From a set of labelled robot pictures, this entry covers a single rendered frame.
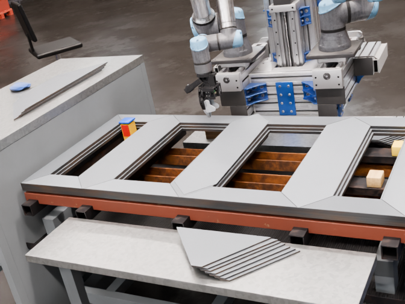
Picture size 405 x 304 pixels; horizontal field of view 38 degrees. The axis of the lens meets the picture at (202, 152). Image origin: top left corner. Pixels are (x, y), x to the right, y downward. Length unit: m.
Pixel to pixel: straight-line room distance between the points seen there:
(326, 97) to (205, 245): 1.15
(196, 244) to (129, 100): 1.45
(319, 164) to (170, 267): 0.67
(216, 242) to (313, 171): 0.46
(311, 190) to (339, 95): 0.87
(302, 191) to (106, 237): 0.73
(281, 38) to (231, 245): 1.40
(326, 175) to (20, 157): 1.30
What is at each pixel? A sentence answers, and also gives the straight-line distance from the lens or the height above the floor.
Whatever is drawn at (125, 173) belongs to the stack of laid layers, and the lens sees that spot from 2.42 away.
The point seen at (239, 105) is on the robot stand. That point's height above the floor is 0.81.
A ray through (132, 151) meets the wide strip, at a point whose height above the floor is 0.85.
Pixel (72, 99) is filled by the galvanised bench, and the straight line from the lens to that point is 2.86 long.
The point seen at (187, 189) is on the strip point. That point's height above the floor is 0.85.
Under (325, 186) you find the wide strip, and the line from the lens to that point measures 2.02.
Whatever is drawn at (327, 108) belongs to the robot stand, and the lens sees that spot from 2.82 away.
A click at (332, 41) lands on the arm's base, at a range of 2.81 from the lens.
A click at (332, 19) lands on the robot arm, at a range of 2.79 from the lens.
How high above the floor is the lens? 1.83
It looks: 24 degrees down
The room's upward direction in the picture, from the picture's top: 11 degrees counter-clockwise
